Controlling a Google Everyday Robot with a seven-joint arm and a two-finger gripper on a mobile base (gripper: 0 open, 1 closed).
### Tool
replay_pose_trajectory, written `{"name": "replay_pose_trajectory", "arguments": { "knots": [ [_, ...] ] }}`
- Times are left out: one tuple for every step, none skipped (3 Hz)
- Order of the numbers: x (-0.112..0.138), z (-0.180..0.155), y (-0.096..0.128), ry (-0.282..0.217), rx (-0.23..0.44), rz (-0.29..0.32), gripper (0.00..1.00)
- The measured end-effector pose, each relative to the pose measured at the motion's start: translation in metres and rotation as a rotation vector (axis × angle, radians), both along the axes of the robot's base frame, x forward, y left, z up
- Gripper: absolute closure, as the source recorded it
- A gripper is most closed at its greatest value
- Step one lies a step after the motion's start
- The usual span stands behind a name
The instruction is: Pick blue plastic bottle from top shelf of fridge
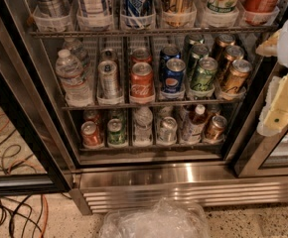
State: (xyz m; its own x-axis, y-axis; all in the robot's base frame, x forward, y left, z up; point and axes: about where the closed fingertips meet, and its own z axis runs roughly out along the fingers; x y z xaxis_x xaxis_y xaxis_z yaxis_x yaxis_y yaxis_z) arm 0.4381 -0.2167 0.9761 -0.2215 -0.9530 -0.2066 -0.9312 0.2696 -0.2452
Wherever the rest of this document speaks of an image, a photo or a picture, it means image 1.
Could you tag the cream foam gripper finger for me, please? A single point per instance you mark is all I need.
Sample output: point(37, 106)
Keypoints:
point(269, 47)
point(274, 115)

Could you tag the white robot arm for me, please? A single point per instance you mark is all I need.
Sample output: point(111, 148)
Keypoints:
point(282, 46)

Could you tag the right glass fridge door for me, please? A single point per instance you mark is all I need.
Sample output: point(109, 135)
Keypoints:
point(251, 154)

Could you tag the glass fridge door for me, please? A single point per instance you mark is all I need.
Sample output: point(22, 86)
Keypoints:
point(32, 100)
point(251, 154)

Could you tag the copper can bottom shelf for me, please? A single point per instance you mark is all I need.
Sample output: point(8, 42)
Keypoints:
point(216, 127)

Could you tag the tea bottle white cap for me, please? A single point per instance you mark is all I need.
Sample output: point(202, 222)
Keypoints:
point(194, 125)

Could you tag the silver can bottom shelf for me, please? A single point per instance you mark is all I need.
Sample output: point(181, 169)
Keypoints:
point(167, 130)

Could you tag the water bottle bottom shelf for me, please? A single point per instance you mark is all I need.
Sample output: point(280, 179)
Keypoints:
point(142, 133)

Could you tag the green can bottom shelf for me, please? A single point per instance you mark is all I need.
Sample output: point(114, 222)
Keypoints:
point(116, 132)

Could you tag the rear clear water bottle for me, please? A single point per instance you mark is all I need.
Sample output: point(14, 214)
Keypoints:
point(76, 47)

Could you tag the clear water bottle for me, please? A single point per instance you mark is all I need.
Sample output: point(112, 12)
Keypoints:
point(73, 79)
point(76, 47)

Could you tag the front clear water bottle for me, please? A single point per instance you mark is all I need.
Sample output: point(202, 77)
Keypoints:
point(73, 79)

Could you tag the orange can bottom shelf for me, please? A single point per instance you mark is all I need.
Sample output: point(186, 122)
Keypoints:
point(90, 134)

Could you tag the left glass fridge door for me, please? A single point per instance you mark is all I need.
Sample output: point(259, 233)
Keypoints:
point(32, 100)

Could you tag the middle gold can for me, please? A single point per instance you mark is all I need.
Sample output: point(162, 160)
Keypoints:
point(230, 54)

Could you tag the gold can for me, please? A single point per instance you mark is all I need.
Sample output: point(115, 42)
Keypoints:
point(236, 76)
point(230, 54)
point(220, 43)

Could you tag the rear gold can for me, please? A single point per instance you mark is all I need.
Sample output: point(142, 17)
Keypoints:
point(220, 43)

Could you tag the front gold can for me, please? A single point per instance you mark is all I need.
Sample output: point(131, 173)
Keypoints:
point(236, 76)

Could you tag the orange tall can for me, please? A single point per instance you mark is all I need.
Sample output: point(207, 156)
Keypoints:
point(258, 12)

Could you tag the middle green soda can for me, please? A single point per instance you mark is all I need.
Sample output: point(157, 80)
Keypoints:
point(197, 52)

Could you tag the green soda can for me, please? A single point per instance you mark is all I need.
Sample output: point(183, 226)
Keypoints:
point(197, 52)
point(189, 41)
point(204, 74)

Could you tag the front green soda can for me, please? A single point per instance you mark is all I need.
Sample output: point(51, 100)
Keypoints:
point(204, 74)

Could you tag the rear green soda can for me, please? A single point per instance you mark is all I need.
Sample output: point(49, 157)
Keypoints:
point(189, 41)

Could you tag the front blue pepsi can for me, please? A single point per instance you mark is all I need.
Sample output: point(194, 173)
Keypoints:
point(173, 75)

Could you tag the blue pepsi can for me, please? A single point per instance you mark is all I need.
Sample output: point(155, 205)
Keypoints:
point(168, 52)
point(173, 75)

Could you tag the rear blue pepsi can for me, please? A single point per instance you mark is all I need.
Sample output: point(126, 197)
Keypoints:
point(168, 52)

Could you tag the brown striped tall can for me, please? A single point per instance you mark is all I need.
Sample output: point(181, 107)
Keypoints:
point(176, 10)

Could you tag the rear red cola can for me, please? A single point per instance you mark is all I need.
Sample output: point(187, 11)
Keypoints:
point(141, 54)

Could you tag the red cola can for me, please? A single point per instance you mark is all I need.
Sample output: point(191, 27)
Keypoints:
point(141, 54)
point(141, 80)

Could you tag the front red cola can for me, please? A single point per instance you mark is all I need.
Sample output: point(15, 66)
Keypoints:
point(141, 80)

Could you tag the blue white tall can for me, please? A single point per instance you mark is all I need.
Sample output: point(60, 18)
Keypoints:
point(137, 12)

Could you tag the rear silver can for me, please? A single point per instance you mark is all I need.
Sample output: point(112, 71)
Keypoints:
point(108, 54)

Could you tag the clear plastic bag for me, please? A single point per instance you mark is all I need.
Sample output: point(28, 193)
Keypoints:
point(165, 219)

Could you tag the front silver can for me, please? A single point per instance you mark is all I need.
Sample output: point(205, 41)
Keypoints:
point(109, 78)

